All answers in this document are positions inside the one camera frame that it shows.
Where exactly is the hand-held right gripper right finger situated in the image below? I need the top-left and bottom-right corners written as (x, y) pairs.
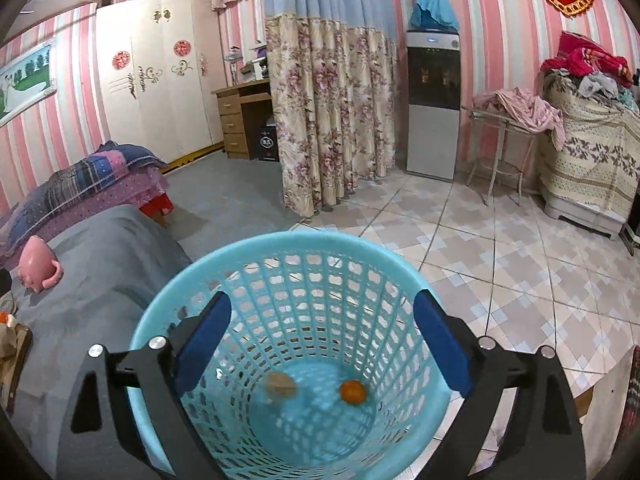
top-left (413, 289), bottom-right (587, 480)

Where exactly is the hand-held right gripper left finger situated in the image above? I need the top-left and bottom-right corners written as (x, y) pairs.
top-left (56, 290), bottom-right (232, 480)

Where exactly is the brown paper ball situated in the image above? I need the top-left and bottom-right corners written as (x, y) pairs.
top-left (264, 371), bottom-right (301, 403)

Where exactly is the light blue plastic basket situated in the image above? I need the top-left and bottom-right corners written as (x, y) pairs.
top-left (127, 231), bottom-right (453, 480)

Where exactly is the bed with purple bedspread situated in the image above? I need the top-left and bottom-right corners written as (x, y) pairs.
top-left (0, 160), bottom-right (175, 266)

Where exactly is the light wooden panel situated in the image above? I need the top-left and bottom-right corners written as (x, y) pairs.
top-left (582, 345), bottom-right (640, 480)

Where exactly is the pink pig mug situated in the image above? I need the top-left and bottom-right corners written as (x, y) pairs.
top-left (18, 235), bottom-right (65, 293)

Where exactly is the wooden tray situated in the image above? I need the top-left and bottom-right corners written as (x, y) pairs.
top-left (0, 325), bottom-right (33, 413)

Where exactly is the blue plaid quilt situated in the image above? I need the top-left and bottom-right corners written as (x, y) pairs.
top-left (15, 140), bottom-right (171, 231)

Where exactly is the black box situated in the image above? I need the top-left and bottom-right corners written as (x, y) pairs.
top-left (256, 122), bottom-right (280, 162)

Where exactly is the wooden desk with drawers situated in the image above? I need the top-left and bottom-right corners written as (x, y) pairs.
top-left (211, 80), bottom-right (273, 161)

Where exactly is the grey water dispenser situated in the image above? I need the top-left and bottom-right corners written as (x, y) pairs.
top-left (405, 30), bottom-right (462, 182)

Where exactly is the cabinet under patterned cloth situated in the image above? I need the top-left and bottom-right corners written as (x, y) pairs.
top-left (537, 72), bottom-right (640, 241)

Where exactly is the pink cloth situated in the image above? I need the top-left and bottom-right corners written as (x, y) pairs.
top-left (472, 87), bottom-right (566, 151)

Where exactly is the floral curtain with blue band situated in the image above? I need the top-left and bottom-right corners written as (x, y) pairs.
top-left (262, 0), bottom-right (401, 218)

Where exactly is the white wardrobe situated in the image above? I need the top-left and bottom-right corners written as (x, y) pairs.
top-left (95, 0), bottom-right (226, 166)

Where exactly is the white printer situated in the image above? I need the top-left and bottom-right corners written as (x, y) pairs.
top-left (240, 57), bottom-right (268, 81)

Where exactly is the red blanket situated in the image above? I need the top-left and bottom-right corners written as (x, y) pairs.
top-left (542, 31), bottom-right (633, 88)

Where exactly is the blue cloth cover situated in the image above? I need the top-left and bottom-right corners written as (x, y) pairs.
top-left (409, 0), bottom-right (460, 32)

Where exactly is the framed landscape wall picture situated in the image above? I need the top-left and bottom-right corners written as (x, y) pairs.
top-left (0, 40), bottom-right (57, 128)

